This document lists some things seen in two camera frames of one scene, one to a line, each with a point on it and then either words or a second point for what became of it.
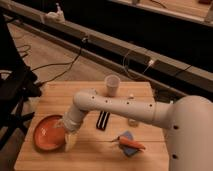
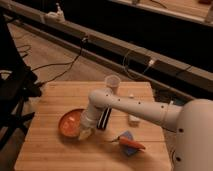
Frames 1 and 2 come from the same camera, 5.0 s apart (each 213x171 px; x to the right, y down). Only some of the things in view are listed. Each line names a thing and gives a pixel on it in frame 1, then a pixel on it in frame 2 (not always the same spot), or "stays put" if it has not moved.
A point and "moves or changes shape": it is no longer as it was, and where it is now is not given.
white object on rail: x=56 y=17 stays put
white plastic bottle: x=132 y=122 stays put
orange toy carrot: x=129 y=142 stays put
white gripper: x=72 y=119 -> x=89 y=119
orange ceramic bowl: x=49 y=138 moves or changes shape
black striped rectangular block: x=103 y=120 stays put
